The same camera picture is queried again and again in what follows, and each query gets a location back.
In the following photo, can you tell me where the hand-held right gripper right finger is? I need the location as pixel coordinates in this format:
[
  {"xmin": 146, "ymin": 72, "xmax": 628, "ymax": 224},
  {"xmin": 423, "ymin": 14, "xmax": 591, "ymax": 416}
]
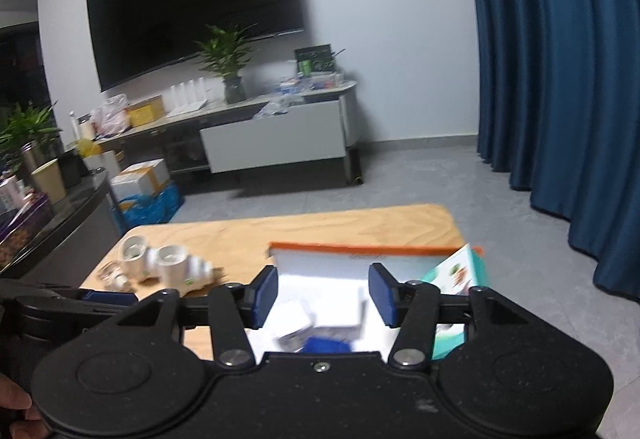
[{"xmin": 368, "ymin": 263, "xmax": 526, "ymax": 367}]

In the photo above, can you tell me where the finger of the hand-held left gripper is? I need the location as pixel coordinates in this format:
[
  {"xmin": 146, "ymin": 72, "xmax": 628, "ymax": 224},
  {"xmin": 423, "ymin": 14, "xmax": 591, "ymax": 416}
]
[{"xmin": 50, "ymin": 288, "xmax": 167, "ymax": 327}]

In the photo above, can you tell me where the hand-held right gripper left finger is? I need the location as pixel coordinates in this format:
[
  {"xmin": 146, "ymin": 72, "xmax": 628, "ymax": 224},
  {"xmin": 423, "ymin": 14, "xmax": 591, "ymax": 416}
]
[{"xmin": 117, "ymin": 265, "xmax": 279, "ymax": 368}]

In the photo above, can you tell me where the clear liquid refill bottle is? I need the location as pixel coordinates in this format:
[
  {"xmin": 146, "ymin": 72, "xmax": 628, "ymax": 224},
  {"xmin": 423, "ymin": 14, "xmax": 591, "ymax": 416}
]
[{"xmin": 97, "ymin": 263, "xmax": 133, "ymax": 291}]

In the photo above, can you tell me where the white carton box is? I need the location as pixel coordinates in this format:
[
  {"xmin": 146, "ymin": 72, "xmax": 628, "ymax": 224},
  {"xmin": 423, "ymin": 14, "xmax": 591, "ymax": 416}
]
[{"xmin": 345, "ymin": 284, "xmax": 371, "ymax": 342}]

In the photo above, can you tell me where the white wall charger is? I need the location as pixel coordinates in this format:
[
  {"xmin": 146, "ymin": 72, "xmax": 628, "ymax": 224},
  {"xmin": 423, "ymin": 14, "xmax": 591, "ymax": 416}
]
[{"xmin": 272, "ymin": 300, "xmax": 318, "ymax": 336}]

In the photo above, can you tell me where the small white adapter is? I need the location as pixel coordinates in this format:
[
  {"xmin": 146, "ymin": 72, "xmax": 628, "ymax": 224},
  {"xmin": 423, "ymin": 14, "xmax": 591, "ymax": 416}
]
[{"xmin": 119, "ymin": 236, "xmax": 157, "ymax": 281}]

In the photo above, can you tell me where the orange-edged cardboard box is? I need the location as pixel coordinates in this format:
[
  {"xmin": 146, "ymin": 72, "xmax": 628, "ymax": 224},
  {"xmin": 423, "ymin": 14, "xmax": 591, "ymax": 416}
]
[{"xmin": 248, "ymin": 241, "xmax": 485, "ymax": 362}]

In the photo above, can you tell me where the green bandage box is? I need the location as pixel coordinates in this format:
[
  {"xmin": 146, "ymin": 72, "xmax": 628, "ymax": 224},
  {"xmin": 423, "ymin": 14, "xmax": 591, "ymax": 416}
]
[{"xmin": 419, "ymin": 243, "xmax": 488, "ymax": 360}]

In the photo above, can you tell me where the white mosquito heater green leaf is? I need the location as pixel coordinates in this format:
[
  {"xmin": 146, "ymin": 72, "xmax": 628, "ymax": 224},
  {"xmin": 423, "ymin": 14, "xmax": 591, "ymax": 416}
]
[{"xmin": 150, "ymin": 243, "xmax": 217, "ymax": 294}]

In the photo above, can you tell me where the blue plastic box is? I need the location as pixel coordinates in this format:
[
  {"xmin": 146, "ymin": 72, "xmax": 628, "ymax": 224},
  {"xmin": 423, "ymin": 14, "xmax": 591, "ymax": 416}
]
[{"xmin": 302, "ymin": 336, "xmax": 353, "ymax": 355}]

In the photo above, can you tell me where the person's left hand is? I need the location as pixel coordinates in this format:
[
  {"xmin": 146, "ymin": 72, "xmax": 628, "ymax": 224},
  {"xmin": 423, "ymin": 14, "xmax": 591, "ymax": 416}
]
[{"xmin": 0, "ymin": 375, "xmax": 45, "ymax": 427}]

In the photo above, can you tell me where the round black coffee table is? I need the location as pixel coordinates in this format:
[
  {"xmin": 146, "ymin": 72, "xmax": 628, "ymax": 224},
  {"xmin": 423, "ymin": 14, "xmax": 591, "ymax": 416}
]
[{"xmin": 0, "ymin": 166, "xmax": 123, "ymax": 280}]

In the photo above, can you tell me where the purple tin tray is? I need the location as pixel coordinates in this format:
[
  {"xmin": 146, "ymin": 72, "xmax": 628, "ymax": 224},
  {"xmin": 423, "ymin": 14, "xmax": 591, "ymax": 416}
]
[{"xmin": 0, "ymin": 191, "xmax": 55, "ymax": 270}]

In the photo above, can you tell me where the white cardboard carton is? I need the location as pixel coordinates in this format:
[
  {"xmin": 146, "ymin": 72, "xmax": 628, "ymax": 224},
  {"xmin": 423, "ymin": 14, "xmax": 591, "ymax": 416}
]
[{"xmin": 109, "ymin": 158, "xmax": 172, "ymax": 207}]

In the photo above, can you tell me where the beige paper cup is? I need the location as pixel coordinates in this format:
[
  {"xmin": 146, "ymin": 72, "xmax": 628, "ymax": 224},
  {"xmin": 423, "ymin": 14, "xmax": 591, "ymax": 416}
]
[{"xmin": 31, "ymin": 159, "xmax": 67, "ymax": 204}]

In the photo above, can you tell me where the grey television cabinet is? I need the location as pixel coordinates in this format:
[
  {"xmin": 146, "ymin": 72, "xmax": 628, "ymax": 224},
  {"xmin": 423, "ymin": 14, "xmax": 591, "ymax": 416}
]
[{"xmin": 95, "ymin": 79, "xmax": 364, "ymax": 187}]

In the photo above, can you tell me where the steel thermos cup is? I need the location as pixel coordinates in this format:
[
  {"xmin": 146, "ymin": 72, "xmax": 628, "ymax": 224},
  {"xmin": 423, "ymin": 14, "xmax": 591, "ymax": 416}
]
[{"xmin": 20, "ymin": 142, "xmax": 43, "ymax": 174}]

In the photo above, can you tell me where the pink plastic bag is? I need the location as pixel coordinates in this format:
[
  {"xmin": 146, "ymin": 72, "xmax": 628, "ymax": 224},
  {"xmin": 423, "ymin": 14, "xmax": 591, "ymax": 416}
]
[{"xmin": 91, "ymin": 94, "xmax": 132, "ymax": 137}]

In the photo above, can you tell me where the large leafy potted plant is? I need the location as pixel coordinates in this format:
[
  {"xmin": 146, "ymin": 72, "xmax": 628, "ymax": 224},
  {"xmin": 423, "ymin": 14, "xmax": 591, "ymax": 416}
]
[{"xmin": 0, "ymin": 101, "xmax": 63, "ymax": 170}]

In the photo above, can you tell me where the yellow box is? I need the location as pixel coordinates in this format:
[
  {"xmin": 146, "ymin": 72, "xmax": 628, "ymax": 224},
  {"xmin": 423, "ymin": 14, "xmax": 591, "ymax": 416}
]
[{"xmin": 127, "ymin": 95, "xmax": 166, "ymax": 128}]

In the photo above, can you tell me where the clear plastic bag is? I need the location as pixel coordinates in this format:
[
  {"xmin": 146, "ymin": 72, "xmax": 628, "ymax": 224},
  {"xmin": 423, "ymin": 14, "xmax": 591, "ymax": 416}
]
[{"xmin": 254, "ymin": 95, "xmax": 306, "ymax": 120}]

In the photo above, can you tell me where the white router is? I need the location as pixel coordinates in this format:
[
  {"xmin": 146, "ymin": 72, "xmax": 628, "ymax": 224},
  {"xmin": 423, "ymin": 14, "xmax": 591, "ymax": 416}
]
[{"xmin": 167, "ymin": 76, "xmax": 208, "ymax": 112}]

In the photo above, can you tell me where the pile of small bottles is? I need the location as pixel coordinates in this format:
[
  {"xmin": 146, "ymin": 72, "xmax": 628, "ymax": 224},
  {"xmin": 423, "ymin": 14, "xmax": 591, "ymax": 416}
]
[{"xmin": 272, "ymin": 71, "xmax": 346, "ymax": 94}]

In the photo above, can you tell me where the black box with green print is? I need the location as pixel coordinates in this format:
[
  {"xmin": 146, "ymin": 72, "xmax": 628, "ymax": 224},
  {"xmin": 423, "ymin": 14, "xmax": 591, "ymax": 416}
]
[{"xmin": 294, "ymin": 44, "xmax": 335, "ymax": 74}]

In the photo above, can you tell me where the small potted plant dark pot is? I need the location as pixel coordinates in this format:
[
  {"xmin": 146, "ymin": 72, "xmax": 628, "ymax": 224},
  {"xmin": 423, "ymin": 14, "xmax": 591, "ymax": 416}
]
[{"xmin": 194, "ymin": 23, "xmax": 258, "ymax": 104}]

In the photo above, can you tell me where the blue curtain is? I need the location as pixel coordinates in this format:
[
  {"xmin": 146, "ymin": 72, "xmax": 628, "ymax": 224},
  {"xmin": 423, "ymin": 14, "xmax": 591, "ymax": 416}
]
[{"xmin": 460, "ymin": 0, "xmax": 640, "ymax": 300}]

